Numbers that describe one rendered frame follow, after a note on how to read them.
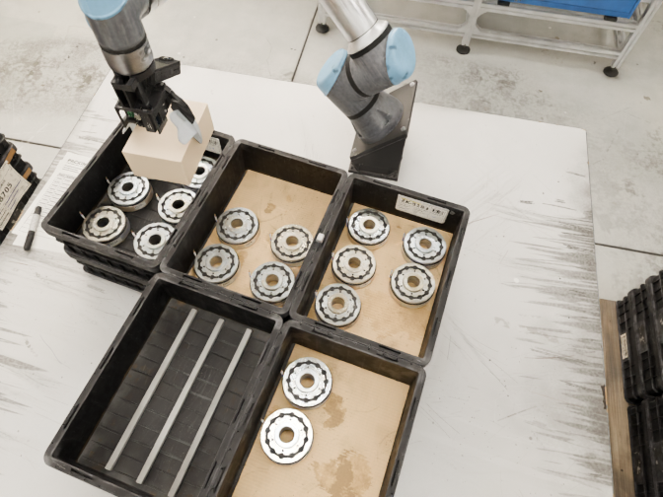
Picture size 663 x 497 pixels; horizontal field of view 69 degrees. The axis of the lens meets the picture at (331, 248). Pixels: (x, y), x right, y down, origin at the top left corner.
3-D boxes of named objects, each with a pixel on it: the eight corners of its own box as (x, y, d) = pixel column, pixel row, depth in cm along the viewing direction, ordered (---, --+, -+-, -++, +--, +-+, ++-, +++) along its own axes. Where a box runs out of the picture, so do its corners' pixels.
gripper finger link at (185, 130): (192, 160, 96) (157, 129, 90) (202, 138, 99) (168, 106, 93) (203, 157, 94) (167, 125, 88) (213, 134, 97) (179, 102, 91)
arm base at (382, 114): (365, 113, 146) (343, 92, 140) (406, 92, 136) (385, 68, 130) (356, 151, 138) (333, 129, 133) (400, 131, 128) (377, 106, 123)
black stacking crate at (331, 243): (347, 200, 127) (350, 173, 117) (458, 235, 123) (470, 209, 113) (290, 335, 109) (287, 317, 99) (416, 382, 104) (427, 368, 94)
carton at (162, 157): (163, 119, 108) (152, 94, 102) (214, 128, 107) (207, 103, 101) (134, 175, 100) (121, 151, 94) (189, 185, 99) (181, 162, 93)
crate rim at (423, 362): (349, 177, 119) (350, 171, 117) (469, 213, 114) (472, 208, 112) (286, 320, 100) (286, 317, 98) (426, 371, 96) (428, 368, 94)
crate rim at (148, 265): (135, 111, 128) (132, 105, 126) (239, 143, 123) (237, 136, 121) (41, 232, 109) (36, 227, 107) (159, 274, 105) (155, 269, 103)
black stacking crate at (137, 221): (147, 137, 136) (133, 106, 126) (243, 167, 132) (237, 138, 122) (62, 252, 118) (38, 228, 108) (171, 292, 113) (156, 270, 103)
